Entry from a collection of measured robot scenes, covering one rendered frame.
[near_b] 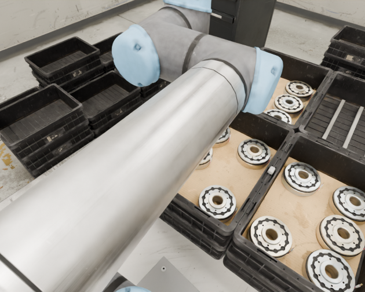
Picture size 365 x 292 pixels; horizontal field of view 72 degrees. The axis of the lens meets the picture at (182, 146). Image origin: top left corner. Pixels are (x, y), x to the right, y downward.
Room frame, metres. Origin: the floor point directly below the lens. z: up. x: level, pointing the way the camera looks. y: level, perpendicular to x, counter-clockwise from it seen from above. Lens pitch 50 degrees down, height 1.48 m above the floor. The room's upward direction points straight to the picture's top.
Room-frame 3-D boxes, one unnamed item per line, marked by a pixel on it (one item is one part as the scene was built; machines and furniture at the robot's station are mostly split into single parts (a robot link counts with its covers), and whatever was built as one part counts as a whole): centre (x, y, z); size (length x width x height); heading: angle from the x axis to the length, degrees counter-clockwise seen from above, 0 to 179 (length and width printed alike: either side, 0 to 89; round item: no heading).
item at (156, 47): (0.34, 0.03, 1.29); 0.11 x 0.11 x 0.08; 59
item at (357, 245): (0.23, -0.40, 0.86); 0.10 x 0.10 x 0.01
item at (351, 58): (1.73, -1.31, 0.37); 0.40 x 0.30 x 0.45; 48
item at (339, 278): (0.15, -0.34, 0.86); 0.05 x 0.05 x 0.01
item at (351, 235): (0.23, -0.40, 0.86); 0.05 x 0.05 x 0.01
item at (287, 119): (0.65, -0.34, 0.86); 0.10 x 0.10 x 0.01
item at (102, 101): (1.28, 0.51, 0.31); 0.40 x 0.30 x 0.34; 138
